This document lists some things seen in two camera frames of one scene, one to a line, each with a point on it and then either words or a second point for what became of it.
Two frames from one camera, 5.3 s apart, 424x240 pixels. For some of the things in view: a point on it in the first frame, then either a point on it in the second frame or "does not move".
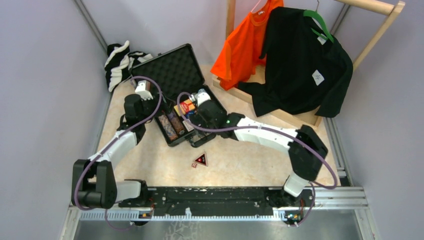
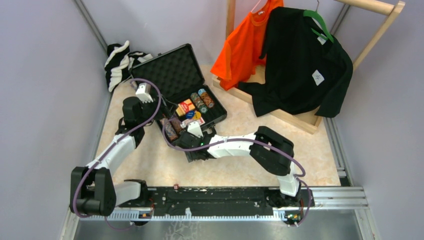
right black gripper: [197, 119] -> [191, 157]
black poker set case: [174, 77] does not move
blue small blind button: [189, 113] does not move
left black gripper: [152, 101] does not move
